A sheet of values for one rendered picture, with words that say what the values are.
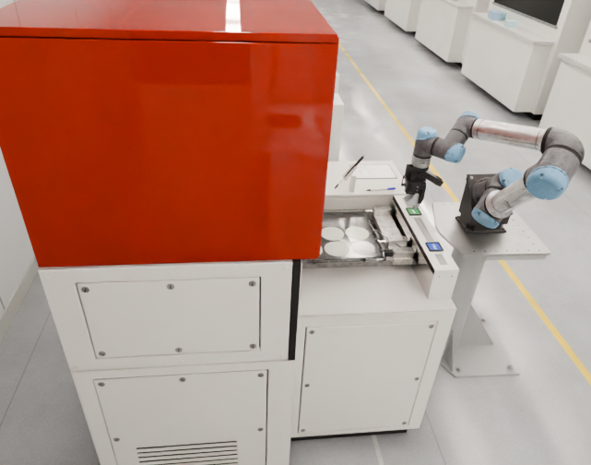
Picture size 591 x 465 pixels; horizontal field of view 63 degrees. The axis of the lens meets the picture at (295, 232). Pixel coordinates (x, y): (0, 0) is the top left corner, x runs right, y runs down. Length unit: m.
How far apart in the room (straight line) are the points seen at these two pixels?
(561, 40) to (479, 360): 4.34
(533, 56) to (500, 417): 4.58
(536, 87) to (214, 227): 5.65
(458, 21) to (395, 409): 6.85
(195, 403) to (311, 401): 0.57
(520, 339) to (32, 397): 2.63
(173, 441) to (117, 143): 1.15
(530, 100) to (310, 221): 5.52
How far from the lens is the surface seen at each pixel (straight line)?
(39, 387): 2.83
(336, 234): 2.04
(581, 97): 5.61
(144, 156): 1.19
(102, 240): 1.33
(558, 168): 1.76
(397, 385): 2.16
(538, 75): 6.55
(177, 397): 1.74
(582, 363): 3.22
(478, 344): 3.01
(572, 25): 6.46
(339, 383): 2.07
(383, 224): 2.19
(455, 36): 8.40
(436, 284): 1.89
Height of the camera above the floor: 2.04
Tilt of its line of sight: 34 degrees down
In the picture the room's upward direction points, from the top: 3 degrees clockwise
